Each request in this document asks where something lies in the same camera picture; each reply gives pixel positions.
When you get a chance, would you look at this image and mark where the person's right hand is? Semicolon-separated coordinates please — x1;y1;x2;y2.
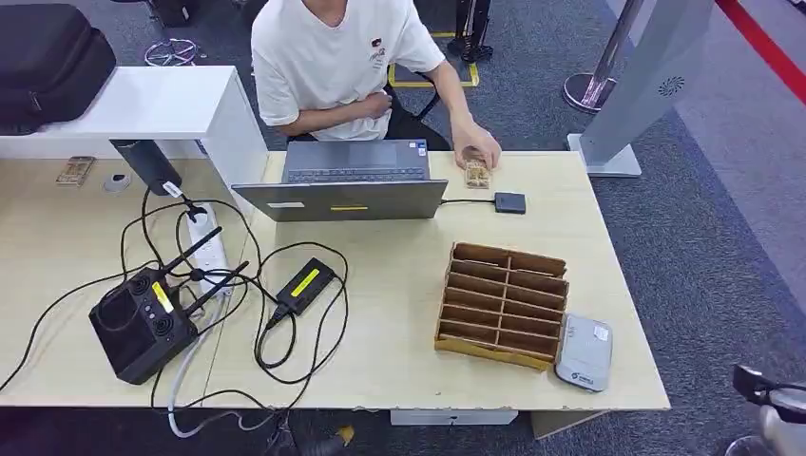
361;90;395;122

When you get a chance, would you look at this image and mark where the person's left hand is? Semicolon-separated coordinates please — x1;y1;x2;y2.
449;115;504;172

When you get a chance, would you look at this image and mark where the stack of tan cards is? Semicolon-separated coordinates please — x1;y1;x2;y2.
464;158;493;191

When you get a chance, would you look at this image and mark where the black office chair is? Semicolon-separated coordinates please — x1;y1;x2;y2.
384;82;452;152

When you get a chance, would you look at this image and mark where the person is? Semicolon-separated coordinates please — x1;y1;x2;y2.
250;0;452;152

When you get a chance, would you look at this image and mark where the small black hub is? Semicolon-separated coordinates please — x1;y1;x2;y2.
492;191;528;216

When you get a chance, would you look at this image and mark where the grey laptop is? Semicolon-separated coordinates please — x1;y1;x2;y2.
231;139;451;223

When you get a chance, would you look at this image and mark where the chrome stanchion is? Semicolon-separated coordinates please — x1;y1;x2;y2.
561;0;646;115

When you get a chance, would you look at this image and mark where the wooden card box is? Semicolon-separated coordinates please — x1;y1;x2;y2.
433;241;571;373

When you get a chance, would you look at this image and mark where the grey kiosk stand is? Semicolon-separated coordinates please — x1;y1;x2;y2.
566;0;718;180

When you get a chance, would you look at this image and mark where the black adapter with yellow label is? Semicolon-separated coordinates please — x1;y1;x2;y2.
275;256;338;317

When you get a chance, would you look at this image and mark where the chrome star chair base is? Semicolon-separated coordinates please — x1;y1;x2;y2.
143;36;201;68

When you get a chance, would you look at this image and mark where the white cabinet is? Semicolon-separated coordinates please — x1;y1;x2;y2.
0;65;271;190

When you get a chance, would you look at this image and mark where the white power strip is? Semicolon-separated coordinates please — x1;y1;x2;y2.
184;202;232;298

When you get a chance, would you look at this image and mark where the black cylinder with white tag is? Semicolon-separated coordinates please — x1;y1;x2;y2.
109;139;185;200

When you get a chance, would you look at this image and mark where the flat grey device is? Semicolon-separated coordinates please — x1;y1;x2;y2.
553;313;615;394

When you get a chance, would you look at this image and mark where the white under-desk drawer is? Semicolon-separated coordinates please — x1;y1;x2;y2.
389;409;520;428

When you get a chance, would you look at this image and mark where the cardboard piece under desk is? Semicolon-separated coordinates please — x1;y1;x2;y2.
530;410;609;441

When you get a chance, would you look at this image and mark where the black and yellow plug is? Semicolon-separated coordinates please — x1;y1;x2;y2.
301;425;357;456

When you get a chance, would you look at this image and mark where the black router with antennas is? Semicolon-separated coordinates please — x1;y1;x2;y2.
87;225;251;387

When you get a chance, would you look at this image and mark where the black bag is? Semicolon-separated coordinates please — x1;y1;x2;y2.
0;3;119;137

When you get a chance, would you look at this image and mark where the black adapter cable loop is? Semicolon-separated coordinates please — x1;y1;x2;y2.
253;241;352;387

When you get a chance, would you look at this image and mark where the white power strip cable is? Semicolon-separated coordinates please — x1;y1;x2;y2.
165;295;276;440

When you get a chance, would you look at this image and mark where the long black router cable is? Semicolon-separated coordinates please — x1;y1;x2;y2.
0;187;190;394

